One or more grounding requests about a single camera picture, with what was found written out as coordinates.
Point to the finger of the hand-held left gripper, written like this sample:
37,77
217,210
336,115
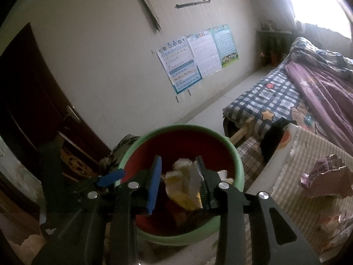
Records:
110,177

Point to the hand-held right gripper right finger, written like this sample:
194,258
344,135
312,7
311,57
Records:
206,187

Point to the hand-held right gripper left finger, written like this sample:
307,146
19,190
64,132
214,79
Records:
154,187

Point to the yellow and white wrapper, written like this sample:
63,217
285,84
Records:
182,187

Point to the red basin with green rim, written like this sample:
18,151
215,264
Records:
179,146

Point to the pink wrapper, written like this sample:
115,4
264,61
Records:
328,176

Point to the pile of packets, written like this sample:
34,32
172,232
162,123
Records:
339,220

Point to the small white wrapper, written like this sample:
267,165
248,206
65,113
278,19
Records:
224,177

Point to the wooden chair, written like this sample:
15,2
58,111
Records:
74,162

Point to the brown plaid cloth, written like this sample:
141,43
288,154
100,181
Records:
251,160

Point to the black cloth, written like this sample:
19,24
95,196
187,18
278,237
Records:
273,140

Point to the beige striped mat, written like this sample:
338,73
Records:
297,165

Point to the dark wooden door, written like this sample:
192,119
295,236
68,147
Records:
33,88

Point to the plaid cartoon bed sheet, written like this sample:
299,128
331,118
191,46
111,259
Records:
259,99

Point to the purple blanket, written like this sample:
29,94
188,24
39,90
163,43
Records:
325,99

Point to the dark side shelf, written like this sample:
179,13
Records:
264,47

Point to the blue plaid quilt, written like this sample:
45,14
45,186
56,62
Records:
317,55

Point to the pale curtain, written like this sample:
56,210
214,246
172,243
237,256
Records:
286,5

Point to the bright window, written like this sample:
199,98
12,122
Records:
317,0

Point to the wooden bed frame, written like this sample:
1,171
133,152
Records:
240,135

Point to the white wall socket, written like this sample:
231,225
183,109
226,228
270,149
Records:
178,99

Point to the blue chart wall poster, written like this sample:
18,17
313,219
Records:
179,66

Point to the white chart wall poster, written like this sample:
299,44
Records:
204,52

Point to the green chart wall poster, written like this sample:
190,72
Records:
224,44

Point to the long metal wall bracket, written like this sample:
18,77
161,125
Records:
149,11

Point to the short metal wall rail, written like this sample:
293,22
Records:
190,4

